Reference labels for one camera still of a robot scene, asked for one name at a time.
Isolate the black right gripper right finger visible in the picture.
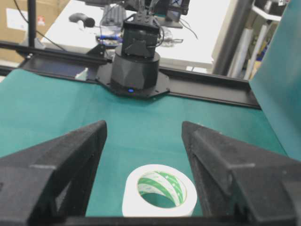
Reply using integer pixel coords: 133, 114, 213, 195
182, 121, 301, 224

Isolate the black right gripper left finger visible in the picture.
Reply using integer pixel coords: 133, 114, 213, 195
0, 120, 107, 225

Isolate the white duct tape roll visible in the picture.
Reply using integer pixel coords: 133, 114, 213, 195
122, 164, 197, 218

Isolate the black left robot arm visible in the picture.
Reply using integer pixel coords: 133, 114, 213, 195
95, 0, 170, 98

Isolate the green table cloth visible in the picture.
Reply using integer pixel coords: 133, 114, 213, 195
0, 70, 285, 217

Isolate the green backdrop curtain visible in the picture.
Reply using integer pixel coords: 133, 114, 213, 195
250, 0, 301, 160

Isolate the black curved handset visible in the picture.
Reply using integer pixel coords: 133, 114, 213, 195
69, 13, 95, 28

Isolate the cardboard box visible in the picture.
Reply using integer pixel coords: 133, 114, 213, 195
0, 0, 71, 62

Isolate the black keyboard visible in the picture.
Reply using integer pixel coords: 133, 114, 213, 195
100, 5, 127, 27

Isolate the black monitor stand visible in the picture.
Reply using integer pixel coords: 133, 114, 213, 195
155, 0, 190, 29

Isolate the black vertical pole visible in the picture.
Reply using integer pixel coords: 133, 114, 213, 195
27, 0, 36, 48

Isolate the black aluminium frame rail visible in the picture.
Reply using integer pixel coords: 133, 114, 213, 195
0, 41, 260, 109

